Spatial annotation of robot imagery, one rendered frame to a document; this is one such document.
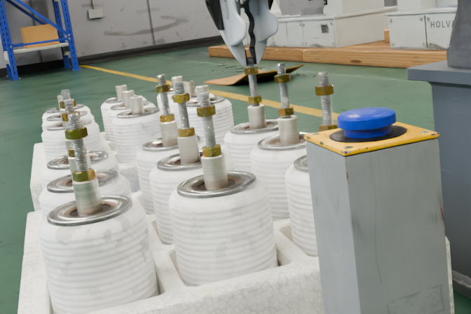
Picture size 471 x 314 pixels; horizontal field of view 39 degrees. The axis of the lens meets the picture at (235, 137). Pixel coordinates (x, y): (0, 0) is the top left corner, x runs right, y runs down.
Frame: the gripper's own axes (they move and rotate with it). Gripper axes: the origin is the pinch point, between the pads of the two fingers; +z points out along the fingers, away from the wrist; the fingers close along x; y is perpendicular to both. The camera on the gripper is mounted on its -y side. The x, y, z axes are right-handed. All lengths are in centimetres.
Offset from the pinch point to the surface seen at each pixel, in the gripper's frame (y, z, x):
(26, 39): -572, 0, 33
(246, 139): 3.7, 10.2, -3.3
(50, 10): -620, -25, 66
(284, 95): 12.7, 4.2, -1.8
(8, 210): -85, 35, -30
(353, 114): 40.6, 1.9, -10.7
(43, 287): 17.5, 16.8, -31.6
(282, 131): 12.7, 8.2, -2.6
